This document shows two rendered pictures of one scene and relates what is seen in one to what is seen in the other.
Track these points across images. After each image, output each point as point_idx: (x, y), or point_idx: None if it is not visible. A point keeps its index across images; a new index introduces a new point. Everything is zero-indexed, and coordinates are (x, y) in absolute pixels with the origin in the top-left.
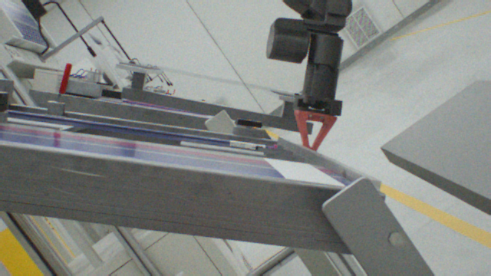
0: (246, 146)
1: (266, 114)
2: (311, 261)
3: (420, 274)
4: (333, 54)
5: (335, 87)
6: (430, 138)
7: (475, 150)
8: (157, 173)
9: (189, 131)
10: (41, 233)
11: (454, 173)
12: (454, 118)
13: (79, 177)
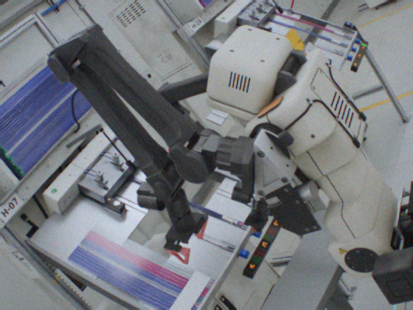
0: (228, 221)
1: None
2: (318, 206)
3: None
4: (259, 208)
5: (262, 217)
6: (312, 240)
7: (289, 283)
8: (130, 305)
9: (228, 176)
10: None
11: (274, 289)
12: (327, 235)
13: (114, 297)
